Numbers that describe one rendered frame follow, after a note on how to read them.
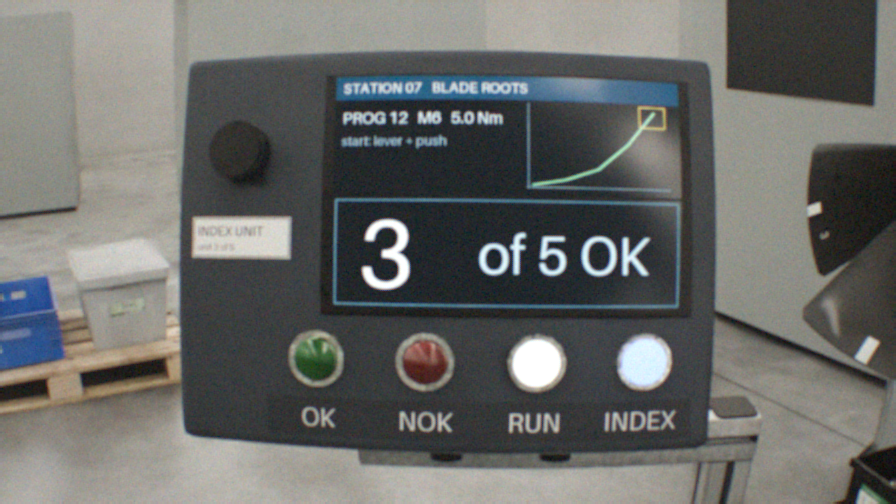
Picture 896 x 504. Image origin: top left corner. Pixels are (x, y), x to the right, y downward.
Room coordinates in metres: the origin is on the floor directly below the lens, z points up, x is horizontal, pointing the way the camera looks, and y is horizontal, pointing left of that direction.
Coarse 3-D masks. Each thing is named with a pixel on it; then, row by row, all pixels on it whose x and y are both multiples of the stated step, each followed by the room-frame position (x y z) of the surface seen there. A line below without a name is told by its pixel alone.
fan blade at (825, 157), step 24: (840, 144) 1.07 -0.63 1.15; (864, 144) 1.01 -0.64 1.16; (888, 144) 0.96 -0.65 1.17; (816, 168) 1.11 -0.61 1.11; (840, 168) 1.05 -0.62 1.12; (864, 168) 1.00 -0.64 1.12; (888, 168) 0.95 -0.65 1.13; (816, 192) 1.10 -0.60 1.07; (840, 192) 1.04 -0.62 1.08; (864, 192) 0.99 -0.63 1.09; (888, 192) 0.95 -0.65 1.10; (816, 216) 1.08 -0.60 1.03; (840, 216) 1.03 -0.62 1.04; (864, 216) 0.99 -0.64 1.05; (888, 216) 0.95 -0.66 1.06; (816, 240) 1.07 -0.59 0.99; (840, 240) 1.02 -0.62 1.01; (864, 240) 0.98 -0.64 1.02; (816, 264) 1.05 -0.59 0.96; (840, 264) 1.01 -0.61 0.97
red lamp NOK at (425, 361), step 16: (416, 336) 0.32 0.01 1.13; (432, 336) 0.32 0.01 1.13; (400, 352) 0.32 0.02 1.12; (416, 352) 0.31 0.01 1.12; (432, 352) 0.31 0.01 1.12; (448, 352) 0.32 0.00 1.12; (400, 368) 0.32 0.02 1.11; (416, 368) 0.31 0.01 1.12; (432, 368) 0.31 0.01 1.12; (448, 368) 0.32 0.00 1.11; (416, 384) 0.31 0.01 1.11; (432, 384) 0.31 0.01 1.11
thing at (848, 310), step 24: (888, 240) 0.80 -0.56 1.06; (864, 264) 0.80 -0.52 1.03; (888, 264) 0.78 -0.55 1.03; (840, 288) 0.80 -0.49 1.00; (864, 288) 0.78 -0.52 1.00; (888, 288) 0.75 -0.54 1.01; (816, 312) 0.80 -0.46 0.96; (840, 312) 0.78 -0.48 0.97; (864, 312) 0.76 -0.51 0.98; (888, 312) 0.73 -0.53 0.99; (840, 336) 0.76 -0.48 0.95; (864, 336) 0.74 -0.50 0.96; (888, 336) 0.72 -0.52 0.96; (888, 360) 0.69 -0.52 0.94
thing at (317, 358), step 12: (300, 336) 0.32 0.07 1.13; (312, 336) 0.32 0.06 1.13; (324, 336) 0.32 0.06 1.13; (300, 348) 0.32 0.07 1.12; (312, 348) 0.31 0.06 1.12; (324, 348) 0.32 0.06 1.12; (336, 348) 0.32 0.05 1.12; (300, 360) 0.31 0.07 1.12; (312, 360) 0.31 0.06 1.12; (324, 360) 0.31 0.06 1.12; (336, 360) 0.32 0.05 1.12; (300, 372) 0.31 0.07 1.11; (312, 372) 0.31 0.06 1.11; (324, 372) 0.31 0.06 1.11; (336, 372) 0.32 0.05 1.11; (312, 384) 0.32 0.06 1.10; (324, 384) 0.32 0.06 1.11
